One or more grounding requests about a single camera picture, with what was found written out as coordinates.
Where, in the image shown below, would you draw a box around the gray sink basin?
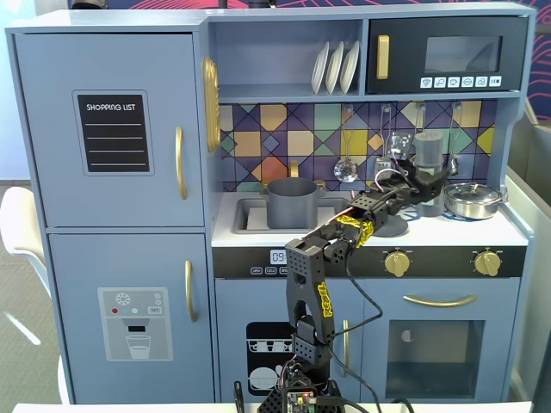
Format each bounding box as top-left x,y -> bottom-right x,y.
232,197 -> 350,236

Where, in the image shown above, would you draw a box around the blue toy kitchen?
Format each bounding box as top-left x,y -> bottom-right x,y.
4,0 -> 539,405

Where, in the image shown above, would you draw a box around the toy microwave with gold handle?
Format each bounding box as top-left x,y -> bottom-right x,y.
365,16 -> 529,95

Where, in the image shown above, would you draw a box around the black clamp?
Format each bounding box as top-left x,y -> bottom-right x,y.
233,380 -> 247,413

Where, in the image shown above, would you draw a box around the gold oven door handle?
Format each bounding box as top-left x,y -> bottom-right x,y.
403,294 -> 478,308

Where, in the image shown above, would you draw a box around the black usb cable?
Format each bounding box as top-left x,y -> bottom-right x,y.
316,395 -> 417,413

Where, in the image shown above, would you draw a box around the white chair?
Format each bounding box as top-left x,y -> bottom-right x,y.
0,186 -> 70,404

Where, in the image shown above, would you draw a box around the gray cooking pot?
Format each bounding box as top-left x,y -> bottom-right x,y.
265,177 -> 320,230

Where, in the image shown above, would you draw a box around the blue oven door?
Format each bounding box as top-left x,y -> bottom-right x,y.
362,279 -> 521,404

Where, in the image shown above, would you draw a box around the short gold fridge handle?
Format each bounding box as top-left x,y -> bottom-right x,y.
184,259 -> 199,324

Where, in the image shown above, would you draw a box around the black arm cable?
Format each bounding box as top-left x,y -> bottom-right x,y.
333,253 -> 384,410

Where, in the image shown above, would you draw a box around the large blue fridge door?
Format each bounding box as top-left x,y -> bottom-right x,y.
15,33 -> 206,228

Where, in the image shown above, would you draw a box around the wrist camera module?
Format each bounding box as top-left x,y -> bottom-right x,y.
389,132 -> 415,161

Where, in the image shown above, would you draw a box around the blue fridge door with dispenser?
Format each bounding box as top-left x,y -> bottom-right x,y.
47,233 -> 215,404

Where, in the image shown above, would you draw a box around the red white gripper wires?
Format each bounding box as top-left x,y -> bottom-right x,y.
373,169 -> 409,191

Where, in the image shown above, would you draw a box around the steel pot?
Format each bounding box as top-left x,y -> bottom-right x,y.
443,193 -> 504,220

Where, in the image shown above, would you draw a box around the gold dishwasher door handle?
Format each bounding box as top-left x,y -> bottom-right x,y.
342,319 -> 350,379

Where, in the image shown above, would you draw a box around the blue dishwasher door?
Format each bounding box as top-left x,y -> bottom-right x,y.
214,279 -> 364,404

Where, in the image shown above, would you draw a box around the gray partition panel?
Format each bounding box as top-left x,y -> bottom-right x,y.
505,115 -> 551,399

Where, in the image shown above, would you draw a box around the steel pot lid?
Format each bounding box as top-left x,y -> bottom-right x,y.
443,182 -> 503,203

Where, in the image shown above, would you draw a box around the gold stove knob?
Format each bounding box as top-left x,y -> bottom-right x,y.
384,251 -> 411,277
474,251 -> 502,276

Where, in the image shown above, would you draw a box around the long gold fridge handle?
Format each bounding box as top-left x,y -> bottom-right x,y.
174,126 -> 189,201

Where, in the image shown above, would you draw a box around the white plate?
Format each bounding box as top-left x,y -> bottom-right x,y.
325,41 -> 345,96
339,40 -> 361,95
311,41 -> 331,96

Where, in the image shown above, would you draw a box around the steel slotted spatula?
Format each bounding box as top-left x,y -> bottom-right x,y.
374,104 -> 393,174

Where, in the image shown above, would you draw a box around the black control panel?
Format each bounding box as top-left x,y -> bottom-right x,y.
213,245 -> 529,279

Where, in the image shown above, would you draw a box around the black shopping list board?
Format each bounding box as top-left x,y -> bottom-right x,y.
71,89 -> 155,176

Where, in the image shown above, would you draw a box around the gray salt shaker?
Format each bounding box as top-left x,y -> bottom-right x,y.
412,131 -> 445,217

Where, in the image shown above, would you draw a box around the steel ladle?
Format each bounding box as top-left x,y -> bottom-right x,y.
447,102 -> 461,176

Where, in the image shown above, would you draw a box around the steel skimmer spoon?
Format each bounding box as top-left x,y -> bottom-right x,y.
333,102 -> 361,184

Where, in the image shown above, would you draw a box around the robot controller board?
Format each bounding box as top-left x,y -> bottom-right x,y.
283,389 -> 319,413

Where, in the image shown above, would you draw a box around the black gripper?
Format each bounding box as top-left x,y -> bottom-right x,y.
378,158 -> 451,215

